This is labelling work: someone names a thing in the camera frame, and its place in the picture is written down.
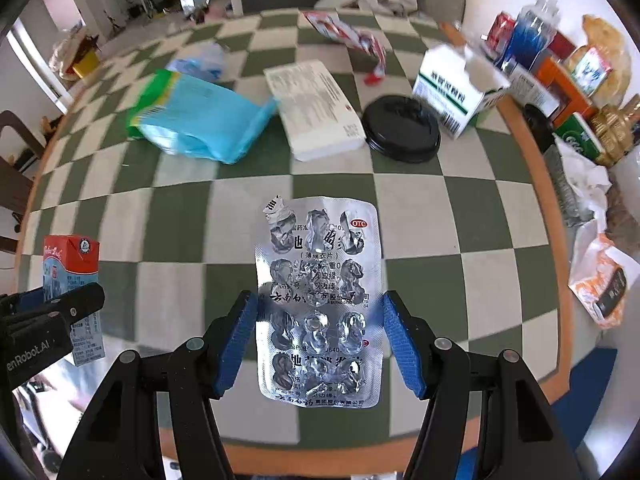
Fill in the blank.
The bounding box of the red and white wrapper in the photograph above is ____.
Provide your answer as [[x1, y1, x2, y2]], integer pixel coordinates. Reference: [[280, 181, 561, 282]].
[[301, 10, 388, 86]]

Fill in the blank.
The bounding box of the orange and white snack bag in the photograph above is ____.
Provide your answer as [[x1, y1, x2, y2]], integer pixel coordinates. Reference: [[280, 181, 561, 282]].
[[567, 232, 628, 328]]

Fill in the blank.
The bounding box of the yellow box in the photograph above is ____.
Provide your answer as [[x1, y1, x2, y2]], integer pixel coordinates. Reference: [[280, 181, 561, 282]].
[[72, 52, 101, 78]]

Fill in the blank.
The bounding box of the silver pill blister pack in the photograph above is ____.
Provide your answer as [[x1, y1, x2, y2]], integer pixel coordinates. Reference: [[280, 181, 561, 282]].
[[254, 195, 385, 408]]

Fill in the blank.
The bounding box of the dark wooden chair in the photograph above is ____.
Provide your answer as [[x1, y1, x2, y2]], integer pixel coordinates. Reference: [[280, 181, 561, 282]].
[[0, 110, 48, 256]]

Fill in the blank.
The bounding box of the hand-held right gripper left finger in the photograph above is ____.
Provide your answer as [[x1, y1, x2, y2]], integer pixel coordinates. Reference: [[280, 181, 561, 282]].
[[59, 290, 258, 480]]

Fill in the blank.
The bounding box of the gold bottle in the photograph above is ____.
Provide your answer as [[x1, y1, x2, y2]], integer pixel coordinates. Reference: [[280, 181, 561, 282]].
[[587, 92, 640, 168]]

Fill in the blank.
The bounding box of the clear plastic bag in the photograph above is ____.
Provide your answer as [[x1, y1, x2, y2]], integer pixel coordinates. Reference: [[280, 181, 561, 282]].
[[165, 42, 231, 83]]

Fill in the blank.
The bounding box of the white and green medicine box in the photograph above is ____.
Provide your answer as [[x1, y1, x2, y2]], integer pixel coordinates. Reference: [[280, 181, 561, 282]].
[[411, 44, 511, 140]]

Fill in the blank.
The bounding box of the green and white checkered tablecloth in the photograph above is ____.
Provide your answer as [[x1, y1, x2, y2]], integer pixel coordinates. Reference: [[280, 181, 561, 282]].
[[15, 7, 576, 466]]

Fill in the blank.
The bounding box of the grey and white box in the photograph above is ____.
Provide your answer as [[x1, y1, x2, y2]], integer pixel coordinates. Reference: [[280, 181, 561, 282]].
[[510, 67, 561, 116]]

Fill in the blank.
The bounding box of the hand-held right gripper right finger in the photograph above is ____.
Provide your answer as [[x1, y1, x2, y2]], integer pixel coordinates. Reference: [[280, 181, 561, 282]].
[[382, 290, 583, 480]]

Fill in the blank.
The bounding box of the black round lid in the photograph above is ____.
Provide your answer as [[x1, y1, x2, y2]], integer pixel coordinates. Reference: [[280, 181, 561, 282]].
[[361, 95, 442, 163]]

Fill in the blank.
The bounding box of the blue board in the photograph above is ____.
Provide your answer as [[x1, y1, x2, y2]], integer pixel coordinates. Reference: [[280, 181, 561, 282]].
[[555, 346, 621, 421]]

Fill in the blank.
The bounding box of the crumpled white tissue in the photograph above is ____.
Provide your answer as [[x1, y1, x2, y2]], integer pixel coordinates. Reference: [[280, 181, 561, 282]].
[[555, 140, 613, 226]]

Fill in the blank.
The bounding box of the bread in clear bag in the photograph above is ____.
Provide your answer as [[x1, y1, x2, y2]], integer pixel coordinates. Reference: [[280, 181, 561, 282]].
[[565, 15, 628, 106]]

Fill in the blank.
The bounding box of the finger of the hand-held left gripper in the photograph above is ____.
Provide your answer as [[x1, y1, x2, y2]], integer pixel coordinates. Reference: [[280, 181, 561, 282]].
[[44, 282, 106, 335]]

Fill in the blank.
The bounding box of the blue and green plastic package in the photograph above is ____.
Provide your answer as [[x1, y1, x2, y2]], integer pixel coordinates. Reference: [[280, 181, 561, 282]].
[[125, 70, 278, 166]]

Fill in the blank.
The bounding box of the orange box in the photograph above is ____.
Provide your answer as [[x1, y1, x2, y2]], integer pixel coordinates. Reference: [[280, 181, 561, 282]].
[[532, 55, 598, 121]]

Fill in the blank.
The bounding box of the blue plastic bottle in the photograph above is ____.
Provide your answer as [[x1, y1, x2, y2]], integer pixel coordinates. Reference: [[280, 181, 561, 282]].
[[500, 0, 561, 73]]

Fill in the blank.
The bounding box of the red can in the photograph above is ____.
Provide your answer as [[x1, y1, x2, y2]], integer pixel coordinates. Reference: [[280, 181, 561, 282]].
[[487, 12, 516, 56]]

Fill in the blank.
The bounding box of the red and blue milk carton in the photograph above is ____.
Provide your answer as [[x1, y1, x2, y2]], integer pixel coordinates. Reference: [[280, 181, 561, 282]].
[[42, 234, 106, 367]]

